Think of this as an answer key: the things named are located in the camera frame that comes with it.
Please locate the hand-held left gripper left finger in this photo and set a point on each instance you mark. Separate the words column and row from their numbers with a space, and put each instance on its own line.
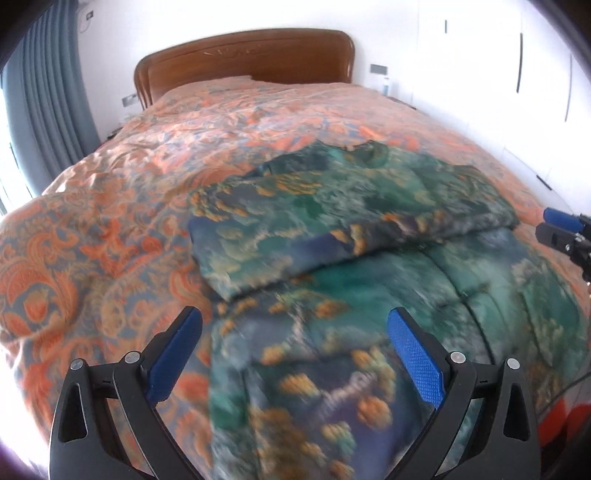
column 173, row 357

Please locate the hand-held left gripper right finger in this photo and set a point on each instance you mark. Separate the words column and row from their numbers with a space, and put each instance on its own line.
column 418, row 357

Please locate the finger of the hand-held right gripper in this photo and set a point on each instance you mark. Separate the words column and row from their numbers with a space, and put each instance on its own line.
column 561, row 219
column 551, row 235

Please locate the green printed padded jacket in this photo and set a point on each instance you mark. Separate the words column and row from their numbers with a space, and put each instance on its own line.
column 360, row 258

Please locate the orange floral duvet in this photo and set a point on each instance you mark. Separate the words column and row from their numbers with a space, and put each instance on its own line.
column 115, row 230

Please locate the white wardrobe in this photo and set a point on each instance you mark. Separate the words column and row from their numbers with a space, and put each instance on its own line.
column 508, row 83

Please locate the wooden nightstand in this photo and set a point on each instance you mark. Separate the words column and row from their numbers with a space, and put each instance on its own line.
column 402, row 102

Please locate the clear bottle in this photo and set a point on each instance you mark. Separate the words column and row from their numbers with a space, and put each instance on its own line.
column 387, row 87

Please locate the grey-blue curtain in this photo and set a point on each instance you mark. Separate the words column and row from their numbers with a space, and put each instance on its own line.
column 51, row 101

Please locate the wooden headboard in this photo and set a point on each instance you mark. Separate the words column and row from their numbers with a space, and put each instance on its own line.
column 240, row 57

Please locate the grey wall switch panel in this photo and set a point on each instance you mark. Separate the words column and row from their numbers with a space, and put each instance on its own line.
column 379, row 69

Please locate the grey wall socket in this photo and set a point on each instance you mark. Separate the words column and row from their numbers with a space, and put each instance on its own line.
column 129, row 99

